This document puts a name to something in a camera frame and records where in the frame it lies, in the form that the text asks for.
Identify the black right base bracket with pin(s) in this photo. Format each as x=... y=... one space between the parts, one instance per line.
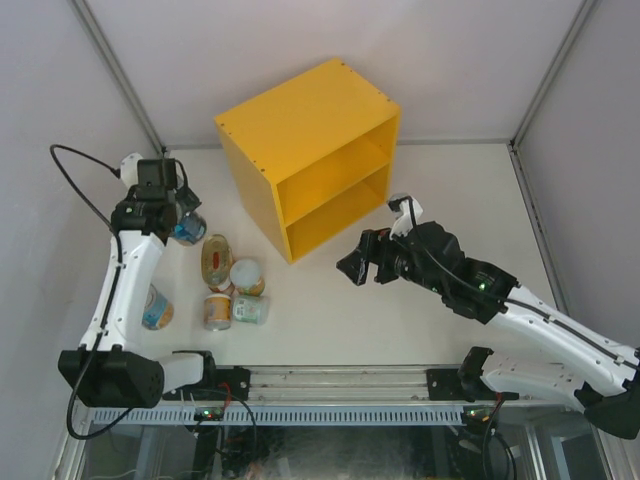
x=444 y=384

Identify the blue soup can with noodles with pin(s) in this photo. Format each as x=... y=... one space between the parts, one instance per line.
x=158 y=311

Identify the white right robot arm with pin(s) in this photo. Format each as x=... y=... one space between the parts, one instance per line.
x=588 y=372

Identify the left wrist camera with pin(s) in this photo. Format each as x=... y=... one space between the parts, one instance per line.
x=128 y=169

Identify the orange can with white lid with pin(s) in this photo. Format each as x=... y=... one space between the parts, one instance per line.
x=246 y=276

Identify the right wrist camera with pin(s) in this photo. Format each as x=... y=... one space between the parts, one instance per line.
x=406 y=212

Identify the aluminium mounting rail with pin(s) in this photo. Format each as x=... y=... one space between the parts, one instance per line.
x=315 y=385

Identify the right aluminium frame post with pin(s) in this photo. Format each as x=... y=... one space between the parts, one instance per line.
x=579 y=22

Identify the yellow wooden shelf cabinet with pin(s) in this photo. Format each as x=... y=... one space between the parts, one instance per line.
x=312 y=155

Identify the green label can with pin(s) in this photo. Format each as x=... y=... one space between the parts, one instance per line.
x=250 y=309

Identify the orange label can lying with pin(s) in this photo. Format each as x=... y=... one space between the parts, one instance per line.
x=217 y=312

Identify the oval flat fish tin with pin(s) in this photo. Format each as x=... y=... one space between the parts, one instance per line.
x=216 y=263

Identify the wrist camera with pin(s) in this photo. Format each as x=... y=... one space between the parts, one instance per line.
x=128 y=169
x=406 y=212

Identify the aluminium frame post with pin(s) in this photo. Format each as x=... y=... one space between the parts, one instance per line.
x=95 y=33
x=579 y=22

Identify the black base bracket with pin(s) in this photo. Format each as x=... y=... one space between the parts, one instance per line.
x=226 y=383
x=444 y=384

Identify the black left base bracket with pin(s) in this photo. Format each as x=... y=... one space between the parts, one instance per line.
x=226 y=383

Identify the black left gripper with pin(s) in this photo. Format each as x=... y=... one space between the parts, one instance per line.
x=185 y=198

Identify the left aluminium frame post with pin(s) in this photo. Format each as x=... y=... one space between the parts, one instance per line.
x=95 y=33

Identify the grey slotted cable duct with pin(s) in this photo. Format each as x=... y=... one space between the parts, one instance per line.
x=269 y=416

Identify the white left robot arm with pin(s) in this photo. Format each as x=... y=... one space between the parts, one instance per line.
x=108 y=369

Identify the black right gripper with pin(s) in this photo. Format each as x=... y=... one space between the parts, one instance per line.
x=375 y=246

